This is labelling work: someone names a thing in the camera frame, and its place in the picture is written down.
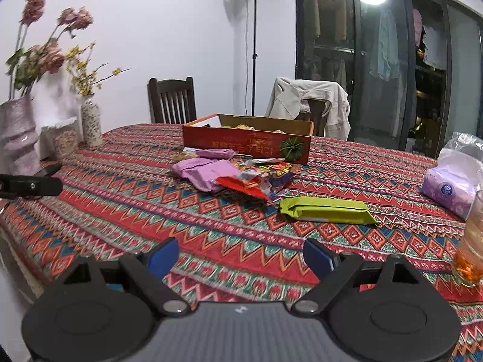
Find green snack package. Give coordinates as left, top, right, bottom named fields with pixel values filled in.
left=279, top=196, right=376, bottom=225

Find pink snack packet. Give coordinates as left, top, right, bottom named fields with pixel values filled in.
left=172, top=158, right=241, bottom=192
left=196, top=149, right=237, bottom=159

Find red snack packet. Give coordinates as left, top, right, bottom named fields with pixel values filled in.
left=216, top=176, right=274, bottom=201

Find large purple ceramic vase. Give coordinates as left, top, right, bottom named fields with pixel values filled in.
left=1, top=95, right=40, bottom=176

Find glass jar with lid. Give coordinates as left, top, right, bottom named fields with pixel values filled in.
left=42, top=117, right=79, bottom=160

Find small floral vase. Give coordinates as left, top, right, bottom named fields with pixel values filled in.
left=80, top=96, right=102, bottom=148

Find patterned red tablecloth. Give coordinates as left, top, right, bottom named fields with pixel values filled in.
left=1, top=124, right=482, bottom=361

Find yellow flower twigs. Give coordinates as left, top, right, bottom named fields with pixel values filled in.
left=65, top=42, right=129, bottom=97

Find glass of tea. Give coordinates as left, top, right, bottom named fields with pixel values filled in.
left=451, top=190, right=482, bottom=288

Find orange cardboard box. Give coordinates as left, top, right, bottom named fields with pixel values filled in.
left=183, top=114, right=314, bottom=164

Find purple tissue pack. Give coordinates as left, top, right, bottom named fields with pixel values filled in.
left=422, top=149, right=482, bottom=220

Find chair with beige jacket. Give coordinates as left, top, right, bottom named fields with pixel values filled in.
left=296, top=99, right=331, bottom=136

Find dark wooden chair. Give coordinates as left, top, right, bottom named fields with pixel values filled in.
left=147, top=77, right=197, bottom=124

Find beige jacket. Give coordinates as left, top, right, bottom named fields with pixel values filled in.
left=265, top=77, right=350, bottom=141

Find clear plastic bag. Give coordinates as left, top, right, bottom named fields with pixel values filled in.
left=444, top=132, right=483, bottom=161

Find black framed glass door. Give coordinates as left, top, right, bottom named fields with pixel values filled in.
left=296, top=0, right=482, bottom=158

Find floor lamp on stand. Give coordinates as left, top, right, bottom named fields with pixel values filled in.
left=251, top=0, right=258, bottom=117

